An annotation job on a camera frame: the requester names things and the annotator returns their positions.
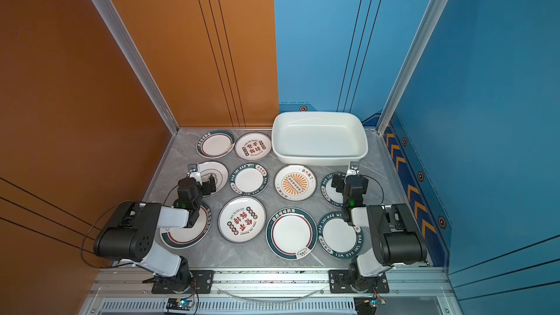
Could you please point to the right aluminium corner post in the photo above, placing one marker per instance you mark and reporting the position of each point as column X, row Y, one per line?
column 424, row 32

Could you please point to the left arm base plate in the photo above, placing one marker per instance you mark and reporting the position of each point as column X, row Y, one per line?
column 201, row 282

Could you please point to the left aluminium corner post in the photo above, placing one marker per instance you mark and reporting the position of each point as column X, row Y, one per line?
column 117, row 28

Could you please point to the green lettered plate front right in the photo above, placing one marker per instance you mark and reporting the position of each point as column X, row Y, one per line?
column 337, row 238

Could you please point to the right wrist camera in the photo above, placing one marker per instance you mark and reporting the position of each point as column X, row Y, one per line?
column 353, row 169

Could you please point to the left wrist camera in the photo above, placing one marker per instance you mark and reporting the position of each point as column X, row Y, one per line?
column 194, row 171

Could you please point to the green lettered rim plate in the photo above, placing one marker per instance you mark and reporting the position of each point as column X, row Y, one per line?
column 249, row 179

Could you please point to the red character plate back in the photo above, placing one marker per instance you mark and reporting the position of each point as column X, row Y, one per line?
column 253, row 146

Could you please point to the cloud pattern white plate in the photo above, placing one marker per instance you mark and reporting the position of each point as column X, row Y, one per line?
column 216, row 170

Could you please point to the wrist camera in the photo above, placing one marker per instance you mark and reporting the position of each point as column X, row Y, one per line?
column 194, row 171
column 353, row 169

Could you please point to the green red rim plate front-left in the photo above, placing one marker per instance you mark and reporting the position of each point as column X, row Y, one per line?
column 180, row 238

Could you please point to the left green circuit board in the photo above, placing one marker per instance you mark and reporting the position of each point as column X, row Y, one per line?
column 180, row 306

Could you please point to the right circuit board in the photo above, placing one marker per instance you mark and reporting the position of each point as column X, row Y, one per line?
column 368, row 306

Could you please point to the green lettered plate right middle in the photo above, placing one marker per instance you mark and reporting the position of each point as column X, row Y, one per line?
column 329, row 193

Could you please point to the red character plate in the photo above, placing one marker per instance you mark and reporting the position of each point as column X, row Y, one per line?
column 242, row 219
column 253, row 146

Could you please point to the aluminium corner post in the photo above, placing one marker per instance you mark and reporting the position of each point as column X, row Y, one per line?
column 424, row 32
column 117, row 28

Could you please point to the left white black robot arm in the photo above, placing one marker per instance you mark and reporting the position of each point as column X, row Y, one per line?
column 129, row 235

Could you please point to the red character plate front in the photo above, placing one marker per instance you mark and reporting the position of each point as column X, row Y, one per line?
column 242, row 219

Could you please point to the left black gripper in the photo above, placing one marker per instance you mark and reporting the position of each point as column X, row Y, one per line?
column 204, row 185

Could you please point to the aluminium front rail frame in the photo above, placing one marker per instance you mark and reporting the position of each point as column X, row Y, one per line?
column 298, row 290

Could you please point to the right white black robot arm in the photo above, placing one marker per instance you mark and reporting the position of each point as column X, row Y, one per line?
column 394, row 234

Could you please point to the large green rim plate front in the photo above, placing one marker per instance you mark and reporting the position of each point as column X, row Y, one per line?
column 291, row 233

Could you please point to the orange sunburst plate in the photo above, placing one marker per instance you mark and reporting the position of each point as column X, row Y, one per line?
column 295, row 182

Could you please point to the white plastic bin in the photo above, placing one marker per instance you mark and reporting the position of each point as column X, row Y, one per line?
column 319, row 138

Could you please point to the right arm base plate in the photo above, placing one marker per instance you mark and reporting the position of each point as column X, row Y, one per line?
column 341, row 281

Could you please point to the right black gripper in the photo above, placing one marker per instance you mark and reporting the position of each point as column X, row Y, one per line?
column 346, row 181

